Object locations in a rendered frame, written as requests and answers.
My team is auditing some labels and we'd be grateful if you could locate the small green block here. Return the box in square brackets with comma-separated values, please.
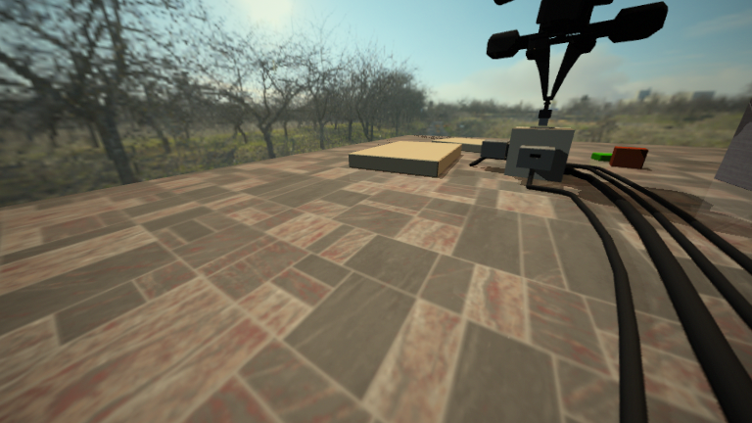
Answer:
[591, 153, 612, 162]

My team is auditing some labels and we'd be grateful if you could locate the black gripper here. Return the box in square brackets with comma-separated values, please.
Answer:
[487, 1, 668, 101]

